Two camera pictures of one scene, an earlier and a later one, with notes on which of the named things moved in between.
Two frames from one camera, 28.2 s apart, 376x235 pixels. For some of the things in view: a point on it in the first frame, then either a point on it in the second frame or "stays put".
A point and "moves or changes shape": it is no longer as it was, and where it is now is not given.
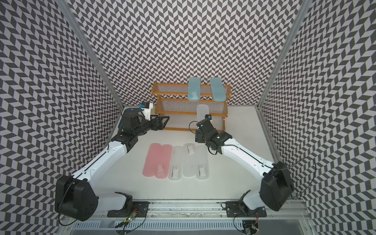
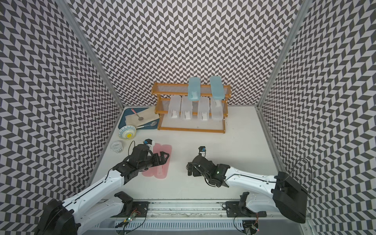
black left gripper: (161, 126) to (163, 160)
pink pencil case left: (152, 160) stays put
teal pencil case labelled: (194, 89) stays put
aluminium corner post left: (79, 33) stays put
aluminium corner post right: (300, 16) stays put
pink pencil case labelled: (163, 163) stays put
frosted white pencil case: (202, 110) moves or changes shape
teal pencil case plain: (219, 92) stays put
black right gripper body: (201, 138) to (196, 173)
